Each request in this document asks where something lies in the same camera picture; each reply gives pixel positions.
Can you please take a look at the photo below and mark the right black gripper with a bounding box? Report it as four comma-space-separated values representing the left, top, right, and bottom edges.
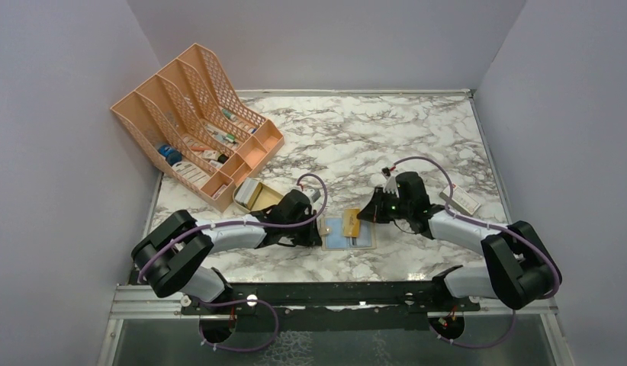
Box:
357, 186, 412, 223

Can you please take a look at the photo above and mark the gold card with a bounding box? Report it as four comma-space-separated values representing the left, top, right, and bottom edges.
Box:
342, 208, 361, 238

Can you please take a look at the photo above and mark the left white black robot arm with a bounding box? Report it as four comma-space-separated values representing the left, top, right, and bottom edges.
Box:
131, 189, 322, 313

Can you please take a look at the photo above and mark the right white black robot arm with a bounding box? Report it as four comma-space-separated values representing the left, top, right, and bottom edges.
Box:
357, 172, 562, 310

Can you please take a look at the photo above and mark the stack of silver cards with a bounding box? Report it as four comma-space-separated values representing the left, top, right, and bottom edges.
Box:
233, 178, 262, 210

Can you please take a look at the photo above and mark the white card box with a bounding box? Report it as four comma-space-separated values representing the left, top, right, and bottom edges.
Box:
439, 184, 481, 217

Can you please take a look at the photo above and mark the beige oval tray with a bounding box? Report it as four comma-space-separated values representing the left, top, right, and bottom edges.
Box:
234, 180, 283, 212

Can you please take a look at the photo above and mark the green marker pen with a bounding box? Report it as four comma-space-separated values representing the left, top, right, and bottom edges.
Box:
221, 108, 238, 121

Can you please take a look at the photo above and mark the orange plastic desk organizer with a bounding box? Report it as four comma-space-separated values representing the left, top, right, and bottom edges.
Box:
111, 43, 284, 211

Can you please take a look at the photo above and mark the blue tape roll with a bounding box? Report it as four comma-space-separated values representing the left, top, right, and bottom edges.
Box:
156, 144, 183, 166

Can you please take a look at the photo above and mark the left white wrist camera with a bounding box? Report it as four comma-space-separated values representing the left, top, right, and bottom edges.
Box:
301, 188, 322, 204

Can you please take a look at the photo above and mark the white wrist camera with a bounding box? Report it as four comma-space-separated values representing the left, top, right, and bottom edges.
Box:
301, 188, 322, 204
381, 166, 399, 197

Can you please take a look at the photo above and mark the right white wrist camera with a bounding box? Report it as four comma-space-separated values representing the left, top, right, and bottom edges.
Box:
381, 166, 399, 197

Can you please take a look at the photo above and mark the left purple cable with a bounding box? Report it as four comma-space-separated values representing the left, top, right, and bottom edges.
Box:
137, 173, 329, 353

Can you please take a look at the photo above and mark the purple cable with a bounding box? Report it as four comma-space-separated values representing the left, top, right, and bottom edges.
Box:
137, 173, 329, 353
383, 156, 563, 349

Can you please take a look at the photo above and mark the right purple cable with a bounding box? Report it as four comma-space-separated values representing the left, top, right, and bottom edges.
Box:
383, 156, 563, 349

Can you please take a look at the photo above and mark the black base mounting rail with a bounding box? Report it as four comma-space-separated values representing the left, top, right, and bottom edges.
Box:
181, 281, 480, 332

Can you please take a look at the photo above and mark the aluminium frame profile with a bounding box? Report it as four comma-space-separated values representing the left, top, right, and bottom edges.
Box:
109, 285, 182, 319

